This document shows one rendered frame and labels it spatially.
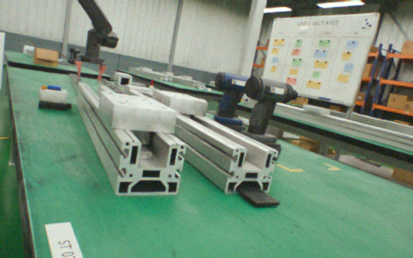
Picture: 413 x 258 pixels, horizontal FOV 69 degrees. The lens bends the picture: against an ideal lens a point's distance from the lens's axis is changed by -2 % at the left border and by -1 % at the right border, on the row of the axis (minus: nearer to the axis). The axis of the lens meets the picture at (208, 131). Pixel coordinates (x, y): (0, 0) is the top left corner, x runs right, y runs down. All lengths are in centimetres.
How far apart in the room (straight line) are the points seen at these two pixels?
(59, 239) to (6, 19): 1184
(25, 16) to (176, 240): 1190
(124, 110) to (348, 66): 340
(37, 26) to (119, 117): 1169
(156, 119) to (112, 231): 22
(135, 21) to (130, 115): 1244
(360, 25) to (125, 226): 362
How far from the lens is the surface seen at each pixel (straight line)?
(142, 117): 52
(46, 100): 108
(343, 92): 375
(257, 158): 59
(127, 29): 1282
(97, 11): 128
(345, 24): 395
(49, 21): 1222
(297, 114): 245
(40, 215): 42
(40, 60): 334
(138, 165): 47
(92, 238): 37
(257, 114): 82
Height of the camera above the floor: 98
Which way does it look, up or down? 10 degrees down
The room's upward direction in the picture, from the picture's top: 11 degrees clockwise
